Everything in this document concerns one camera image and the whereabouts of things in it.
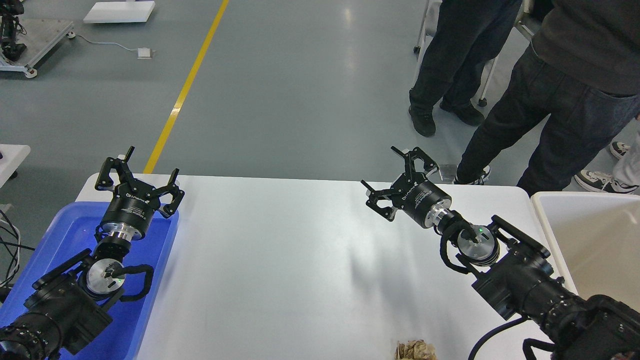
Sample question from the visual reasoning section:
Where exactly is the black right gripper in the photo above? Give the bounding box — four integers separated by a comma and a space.
361, 146, 451, 230

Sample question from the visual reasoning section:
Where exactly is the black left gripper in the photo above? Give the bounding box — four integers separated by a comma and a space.
94, 146, 185, 241

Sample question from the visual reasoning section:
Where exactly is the brown paper ball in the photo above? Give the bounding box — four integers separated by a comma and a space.
394, 339, 438, 360

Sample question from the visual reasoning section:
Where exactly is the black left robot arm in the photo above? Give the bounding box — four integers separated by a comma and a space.
1, 146, 185, 360

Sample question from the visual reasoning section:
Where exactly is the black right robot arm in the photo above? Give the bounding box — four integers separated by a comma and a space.
365, 146, 640, 360

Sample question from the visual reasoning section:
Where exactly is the metal floor plate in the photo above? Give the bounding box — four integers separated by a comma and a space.
438, 164, 458, 183

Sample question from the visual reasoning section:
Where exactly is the blue plastic bin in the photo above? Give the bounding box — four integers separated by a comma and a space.
1, 202, 178, 360

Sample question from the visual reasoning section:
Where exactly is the white side table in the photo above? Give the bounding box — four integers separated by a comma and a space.
0, 143, 31, 188

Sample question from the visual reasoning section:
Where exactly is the person in black trousers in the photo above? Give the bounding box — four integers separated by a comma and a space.
407, 0, 522, 137

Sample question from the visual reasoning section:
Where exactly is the white flat board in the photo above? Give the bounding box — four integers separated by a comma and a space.
83, 0, 156, 24

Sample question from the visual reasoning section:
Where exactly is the metal wheeled cart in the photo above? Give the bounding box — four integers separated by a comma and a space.
0, 0, 76, 79

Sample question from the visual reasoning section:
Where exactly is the beige plastic bin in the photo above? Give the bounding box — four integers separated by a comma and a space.
531, 191, 640, 310

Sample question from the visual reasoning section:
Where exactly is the person in dark jeans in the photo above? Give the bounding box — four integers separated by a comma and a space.
454, 0, 640, 196

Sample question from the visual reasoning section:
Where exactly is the person in sneakers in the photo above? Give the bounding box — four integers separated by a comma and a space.
574, 132, 640, 195

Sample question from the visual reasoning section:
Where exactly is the black cables bundle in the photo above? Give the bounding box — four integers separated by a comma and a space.
0, 209, 36, 291

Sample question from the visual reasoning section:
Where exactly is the white power adapter with cable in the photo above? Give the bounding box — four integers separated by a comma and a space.
75, 33, 155, 60

